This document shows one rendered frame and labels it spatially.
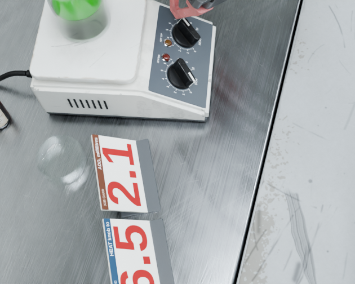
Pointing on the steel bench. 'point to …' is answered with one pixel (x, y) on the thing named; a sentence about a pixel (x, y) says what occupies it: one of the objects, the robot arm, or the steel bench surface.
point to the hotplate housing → (123, 89)
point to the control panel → (164, 29)
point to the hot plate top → (92, 48)
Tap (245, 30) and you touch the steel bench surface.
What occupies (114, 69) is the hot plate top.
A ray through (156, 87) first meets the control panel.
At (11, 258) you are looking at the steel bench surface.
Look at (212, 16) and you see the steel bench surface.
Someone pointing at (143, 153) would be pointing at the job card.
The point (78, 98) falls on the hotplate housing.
